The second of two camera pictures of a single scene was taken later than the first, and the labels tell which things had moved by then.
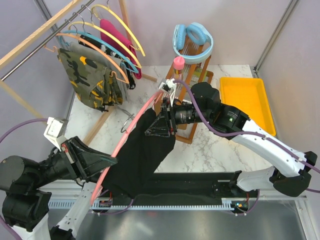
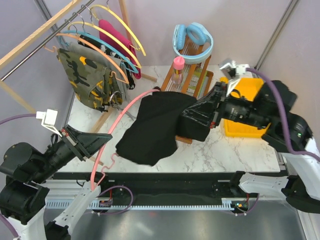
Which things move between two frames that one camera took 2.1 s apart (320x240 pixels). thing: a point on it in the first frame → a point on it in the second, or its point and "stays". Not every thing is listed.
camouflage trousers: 93,84 stays
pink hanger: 124,138 → 124,104
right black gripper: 160,127 → 206,110
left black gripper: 79,156 → 88,142
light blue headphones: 199,35 stays
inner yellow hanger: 111,37 stays
